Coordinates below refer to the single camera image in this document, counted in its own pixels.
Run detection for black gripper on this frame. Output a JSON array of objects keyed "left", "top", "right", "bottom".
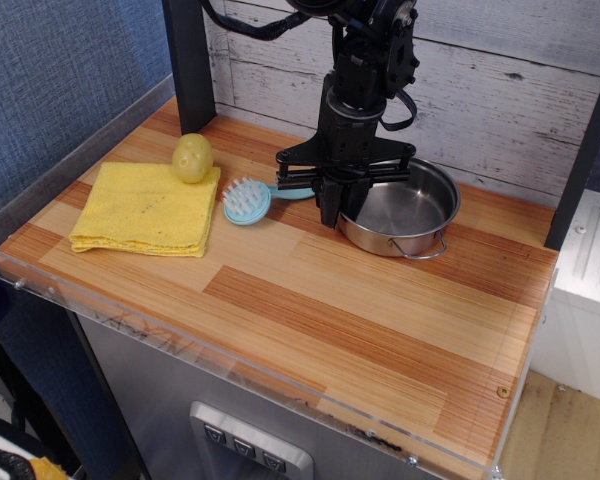
[{"left": 276, "top": 94, "right": 416, "bottom": 228}]

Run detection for small metal pan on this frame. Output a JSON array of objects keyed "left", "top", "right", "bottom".
[{"left": 337, "top": 159, "right": 461, "bottom": 260}]

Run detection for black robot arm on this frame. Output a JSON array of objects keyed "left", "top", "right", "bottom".
[{"left": 276, "top": 1, "right": 420, "bottom": 228}]

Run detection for light blue scrub brush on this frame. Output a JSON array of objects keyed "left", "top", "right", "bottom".
[{"left": 222, "top": 176, "right": 314, "bottom": 226}]

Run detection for yellow toy potato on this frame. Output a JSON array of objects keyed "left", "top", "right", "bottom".
[{"left": 172, "top": 133, "right": 214, "bottom": 184}]

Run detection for yellow folded cloth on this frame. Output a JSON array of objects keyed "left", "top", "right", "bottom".
[{"left": 69, "top": 162, "right": 221, "bottom": 258}]

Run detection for clear acrylic edge guard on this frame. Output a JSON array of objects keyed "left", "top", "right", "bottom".
[{"left": 0, "top": 79, "right": 557, "bottom": 479}]

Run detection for stainless steel cabinet front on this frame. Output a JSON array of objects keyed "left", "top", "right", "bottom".
[{"left": 78, "top": 315, "right": 431, "bottom": 479}]

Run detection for silver button control panel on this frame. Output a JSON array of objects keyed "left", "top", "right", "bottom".
[{"left": 189, "top": 401, "right": 314, "bottom": 479}]

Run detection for white side unit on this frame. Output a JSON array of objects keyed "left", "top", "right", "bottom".
[{"left": 530, "top": 190, "right": 600, "bottom": 399}]

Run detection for yellow object bottom left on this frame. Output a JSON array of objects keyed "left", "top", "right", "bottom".
[{"left": 29, "top": 457, "right": 70, "bottom": 480}]

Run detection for black left upright post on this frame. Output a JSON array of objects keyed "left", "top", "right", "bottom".
[{"left": 162, "top": 0, "right": 216, "bottom": 134}]

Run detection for black upright post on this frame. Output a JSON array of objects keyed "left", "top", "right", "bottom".
[
  {"left": 162, "top": 0, "right": 216, "bottom": 134},
  {"left": 544, "top": 92, "right": 600, "bottom": 251}
]

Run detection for black right upright post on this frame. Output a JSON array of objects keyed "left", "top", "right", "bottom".
[{"left": 544, "top": 92, "right": 600, "bottom": 251}]

